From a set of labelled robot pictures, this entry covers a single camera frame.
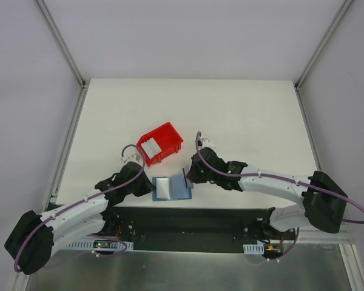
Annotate right white cable duct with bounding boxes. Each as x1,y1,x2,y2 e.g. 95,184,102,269
243,243,265,255

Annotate left white cable duct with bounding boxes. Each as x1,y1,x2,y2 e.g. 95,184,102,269
63,238,133,252

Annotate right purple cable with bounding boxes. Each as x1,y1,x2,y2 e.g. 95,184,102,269
194,131,364,266

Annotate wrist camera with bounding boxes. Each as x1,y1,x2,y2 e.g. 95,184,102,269
121,153,141,164
198,137,215,149

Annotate red plastic bin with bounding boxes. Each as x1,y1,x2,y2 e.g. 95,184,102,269
137,122,184,167

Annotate right aluminium frame post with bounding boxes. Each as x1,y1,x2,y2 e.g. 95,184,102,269
293,0,356,92

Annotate left aluminium frame post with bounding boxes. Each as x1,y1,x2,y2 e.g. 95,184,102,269
33,0,90,90

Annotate aluminium frame post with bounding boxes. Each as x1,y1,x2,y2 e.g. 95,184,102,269
33,0,90,90
293,0,356,92

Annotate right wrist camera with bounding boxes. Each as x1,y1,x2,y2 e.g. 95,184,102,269
198,137,215,149

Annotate white cable duct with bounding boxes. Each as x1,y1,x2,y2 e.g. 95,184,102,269
243,243,265,255
63,238,133,252

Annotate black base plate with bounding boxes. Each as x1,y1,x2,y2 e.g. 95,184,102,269
47,204,301,252

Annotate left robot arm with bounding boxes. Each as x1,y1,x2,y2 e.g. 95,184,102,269
4,162,155,275

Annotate blue leather card holder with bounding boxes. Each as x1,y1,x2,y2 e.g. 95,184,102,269
152,174,194,201

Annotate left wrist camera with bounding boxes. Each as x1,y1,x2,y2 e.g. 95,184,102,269
121,153,141,164

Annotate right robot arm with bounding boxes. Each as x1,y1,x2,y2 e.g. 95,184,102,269
187,147,348,239

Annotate aluminium front rail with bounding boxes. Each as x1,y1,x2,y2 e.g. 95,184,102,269
298,229,354,244

